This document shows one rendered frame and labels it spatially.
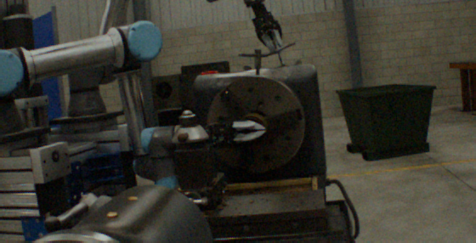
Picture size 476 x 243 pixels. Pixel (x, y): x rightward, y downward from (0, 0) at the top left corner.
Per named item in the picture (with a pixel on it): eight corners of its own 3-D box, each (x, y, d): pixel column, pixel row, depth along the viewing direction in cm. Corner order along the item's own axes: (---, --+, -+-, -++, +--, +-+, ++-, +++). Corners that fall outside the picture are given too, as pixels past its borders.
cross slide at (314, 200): (148, 218, 120) (145, 200, 119) (325, 206, 114) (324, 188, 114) (125, 240, 103) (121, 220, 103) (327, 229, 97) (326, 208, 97)
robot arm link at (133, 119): (97, 35, 156) (129, 182, 162) (108, 30, 146) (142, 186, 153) (129, 29, 162) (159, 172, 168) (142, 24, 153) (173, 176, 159)
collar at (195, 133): (177, 139, 113) (175, 126, 112) (212, 136, 112) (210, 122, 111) (167, 144, 105) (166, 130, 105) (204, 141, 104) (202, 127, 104)
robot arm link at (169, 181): (168, 184, 158) (164, 150, 157) (185, 189, 149) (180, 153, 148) (146, 189, 154) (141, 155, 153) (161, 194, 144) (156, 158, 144)
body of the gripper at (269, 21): (257, 35, 170) (243, 3, 169) (259, 36, 178) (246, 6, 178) (278, 26, 169) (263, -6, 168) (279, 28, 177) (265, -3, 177)
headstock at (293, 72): (223, 155, 241) (213, 74, 238) (322, 146, 234) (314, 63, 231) (195, 184, 182) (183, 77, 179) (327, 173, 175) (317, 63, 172)
